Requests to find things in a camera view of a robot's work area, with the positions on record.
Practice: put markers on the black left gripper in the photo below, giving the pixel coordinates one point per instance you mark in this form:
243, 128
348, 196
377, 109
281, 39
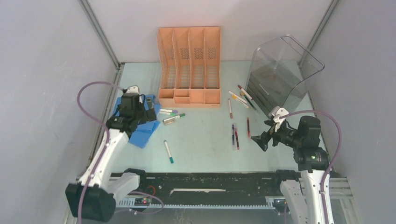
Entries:
144, 117

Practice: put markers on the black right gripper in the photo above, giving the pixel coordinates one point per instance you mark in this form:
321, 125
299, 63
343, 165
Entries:
262, 140

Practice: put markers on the blue folder top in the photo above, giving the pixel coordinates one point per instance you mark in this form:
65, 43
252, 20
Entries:
145, 123

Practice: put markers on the blue folder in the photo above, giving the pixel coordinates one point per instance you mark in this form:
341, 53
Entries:
141, 137
145, 123

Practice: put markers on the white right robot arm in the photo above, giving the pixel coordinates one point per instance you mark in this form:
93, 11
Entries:
306, 191

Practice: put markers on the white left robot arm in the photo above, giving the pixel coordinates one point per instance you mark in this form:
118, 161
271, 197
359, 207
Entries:
93, 197

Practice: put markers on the light green cap marker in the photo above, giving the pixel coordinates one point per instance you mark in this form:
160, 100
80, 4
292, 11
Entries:
167, 113

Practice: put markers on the purple cap white marker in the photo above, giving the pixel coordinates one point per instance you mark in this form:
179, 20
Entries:
168, 110

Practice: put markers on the orange red gel pen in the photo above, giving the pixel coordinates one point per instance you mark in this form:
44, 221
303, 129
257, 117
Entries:
248, 128

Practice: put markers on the blue folder bottom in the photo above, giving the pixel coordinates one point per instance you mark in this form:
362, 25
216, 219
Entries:
141, 137

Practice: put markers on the dark green cap marker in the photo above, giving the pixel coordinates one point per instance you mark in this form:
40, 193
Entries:
174, 117

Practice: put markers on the dark red gel pen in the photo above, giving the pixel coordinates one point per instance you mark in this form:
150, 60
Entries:
236, 137

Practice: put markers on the brown cap white marker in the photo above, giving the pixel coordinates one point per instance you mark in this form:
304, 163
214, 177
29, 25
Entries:
230, 108

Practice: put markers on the dark red cap marker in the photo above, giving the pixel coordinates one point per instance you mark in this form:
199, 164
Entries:
245, 92

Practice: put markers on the green cap white marker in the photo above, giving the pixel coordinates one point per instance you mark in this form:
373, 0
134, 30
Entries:
168, 152

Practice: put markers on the yellow cap white marker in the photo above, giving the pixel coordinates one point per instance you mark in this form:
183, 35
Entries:
240, 102

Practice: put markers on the orange plastic file organizer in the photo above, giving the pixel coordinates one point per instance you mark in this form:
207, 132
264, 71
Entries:
190, 67

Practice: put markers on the clear plastic drawer cabinet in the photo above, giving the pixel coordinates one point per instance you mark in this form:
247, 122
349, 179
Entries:
281, 73

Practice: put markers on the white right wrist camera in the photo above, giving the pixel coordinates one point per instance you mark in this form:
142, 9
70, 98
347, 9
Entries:
276, 114

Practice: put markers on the grey cable duct strip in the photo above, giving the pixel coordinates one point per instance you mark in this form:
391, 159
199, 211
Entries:
130, 203

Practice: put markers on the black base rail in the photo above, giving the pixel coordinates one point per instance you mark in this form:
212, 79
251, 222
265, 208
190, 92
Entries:
209, 188

